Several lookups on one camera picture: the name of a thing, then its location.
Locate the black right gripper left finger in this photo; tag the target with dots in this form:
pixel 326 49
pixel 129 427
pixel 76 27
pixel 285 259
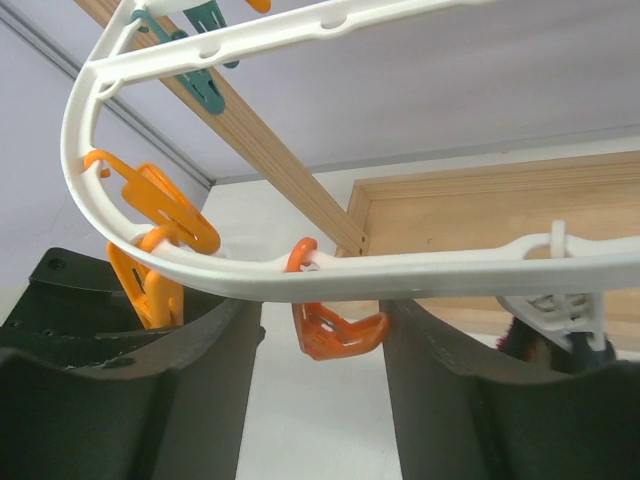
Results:
pixel 173 409

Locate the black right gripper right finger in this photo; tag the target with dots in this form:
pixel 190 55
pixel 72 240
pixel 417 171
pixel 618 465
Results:
pixel 463 410

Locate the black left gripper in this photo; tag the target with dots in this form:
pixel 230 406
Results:
pixel 75 315

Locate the navy santa sock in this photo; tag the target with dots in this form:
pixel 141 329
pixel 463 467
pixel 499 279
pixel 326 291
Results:
pixel 525 344

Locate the white plastic clip hanger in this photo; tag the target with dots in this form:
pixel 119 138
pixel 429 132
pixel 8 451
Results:
pixel 537 263

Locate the orange clothespin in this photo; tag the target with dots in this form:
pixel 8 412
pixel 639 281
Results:
pixel 157 300
pixel 322 334
pixel 150 192

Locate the wooden hanger stand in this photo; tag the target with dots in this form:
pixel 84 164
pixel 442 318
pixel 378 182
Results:
pixel 470 205

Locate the white clothespin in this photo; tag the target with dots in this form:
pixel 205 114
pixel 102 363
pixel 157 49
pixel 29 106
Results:
pixel 556 315

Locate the teal clothespin far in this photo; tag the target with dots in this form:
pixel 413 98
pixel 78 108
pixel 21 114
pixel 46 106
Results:
pixel 199 83

